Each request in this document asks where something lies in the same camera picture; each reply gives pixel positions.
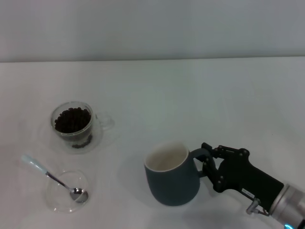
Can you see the dark roasted coffee beans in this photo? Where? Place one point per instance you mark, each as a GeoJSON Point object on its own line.
{"type": "Point", "coordinates": [71, 119]}

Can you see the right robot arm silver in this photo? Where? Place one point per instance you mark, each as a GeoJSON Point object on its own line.
{"type": "Point", "coordinates": [291, 201]}

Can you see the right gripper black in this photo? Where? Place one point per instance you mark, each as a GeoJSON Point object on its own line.
{"type": "Point", "coordinates": [243, 174]}

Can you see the dark mug with white inside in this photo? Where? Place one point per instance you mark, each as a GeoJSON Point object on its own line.
{"type": "Point", "coordinates": [171, 186]}

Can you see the clear glass saucer dish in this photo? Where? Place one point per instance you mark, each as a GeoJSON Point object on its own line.
{"type": "Point", "coordinates": [53, 193]}

